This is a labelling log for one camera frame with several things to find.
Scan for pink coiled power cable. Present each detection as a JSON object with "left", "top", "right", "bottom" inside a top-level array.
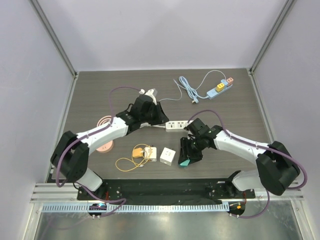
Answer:
[{"left": 96, "top": 114, "right": 113, "bottom": 130}]

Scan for white slotted cable duct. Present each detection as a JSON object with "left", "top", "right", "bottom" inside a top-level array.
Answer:
[{"left": 41, "top": 202, "right": 230, "bottom": 213}]

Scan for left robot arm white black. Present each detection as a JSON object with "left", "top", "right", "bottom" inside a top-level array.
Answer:
[{"left": 50, "top": 95, "right": 169, "bottom": 200}]

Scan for yellow thin cable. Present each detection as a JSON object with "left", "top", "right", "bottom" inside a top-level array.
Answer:
[{"left": 114, "top": 143, "right": 153, "bottom": 173}]

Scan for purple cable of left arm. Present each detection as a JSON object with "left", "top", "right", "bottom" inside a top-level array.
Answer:
[{"left": 56, "top": 86, "right": 146, "bottom": 218}]

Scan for yellow orange plug adapter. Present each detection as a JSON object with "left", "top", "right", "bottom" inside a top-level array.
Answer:
[{"left": 132, "top": 147, "right": 144, "bottom": 159}]

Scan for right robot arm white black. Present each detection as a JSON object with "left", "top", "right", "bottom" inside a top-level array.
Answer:
[{"left": 178, "top": 118, "right": 301, "bottom": 198}]

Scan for pink plug adapter on strip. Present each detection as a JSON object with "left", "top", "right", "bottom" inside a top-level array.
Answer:
[{"left": 226, "top": 77, "right": 234, "bottom": 87}]

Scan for aluminium frame post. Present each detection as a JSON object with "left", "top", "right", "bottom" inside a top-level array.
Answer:
[
  {"left": 29, "top": 0, "right": 80, "bottom": 79},
  {"left": 247, "top": 0, "right": 297, "bottom": 76}
]

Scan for aluminium frame rail front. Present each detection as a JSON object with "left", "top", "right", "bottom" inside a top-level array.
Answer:
[{"left": 29, "top": 180, "right": 305, "bottom": 204}]

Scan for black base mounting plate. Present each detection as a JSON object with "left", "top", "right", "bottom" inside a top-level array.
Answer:
[{"left": 77, "top": 178, "right": 256, "bottom": 215}]

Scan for white cube socket plain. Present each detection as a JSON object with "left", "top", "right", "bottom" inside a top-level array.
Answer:
[{"left": 159, "top": 147, "right": 176, "bottom": 166}]

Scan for white cube socket tiger sticker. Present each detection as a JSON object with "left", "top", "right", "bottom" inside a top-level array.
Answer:
[{"left": 143, "top": 146, "right": 157, "bottom": 162}]

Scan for right aluminium frame post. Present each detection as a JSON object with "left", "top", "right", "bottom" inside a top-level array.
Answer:
[{"left": 247, "top": 0, "right": 297, "bottom": 76}]

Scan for light blue power strip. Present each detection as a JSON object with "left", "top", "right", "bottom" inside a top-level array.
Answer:
[{"left": 206, "top": 82, "right": 233, "bottom": 100}]

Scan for teal plug adapter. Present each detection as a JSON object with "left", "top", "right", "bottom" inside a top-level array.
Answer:
[{"left": 179, "top": 159, "right": 190, "bottom": 168}]

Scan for left aluminium frame post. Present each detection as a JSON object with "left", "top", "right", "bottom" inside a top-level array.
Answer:
[{"left": 29, "top": 0, "right": 80, "bottom": 79}]

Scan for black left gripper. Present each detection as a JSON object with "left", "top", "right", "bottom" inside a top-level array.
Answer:
[{"left": 140, "top": 101, "right": 169, "bottom": 126}]

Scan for yellow plug adapter on strip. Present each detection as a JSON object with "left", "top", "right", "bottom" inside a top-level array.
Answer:
[{"left": 215, "top": 82, "right": 226, "bottom": 93}]

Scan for white power strip green ports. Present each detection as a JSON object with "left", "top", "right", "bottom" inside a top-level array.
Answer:
[{"left": 165, "top": 120, "right": 192, "bottom": 132}]

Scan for light blue power cable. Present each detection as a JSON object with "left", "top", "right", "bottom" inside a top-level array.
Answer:
[{"left": 158, "top": 70, "right": 227, "bottom": 105}]

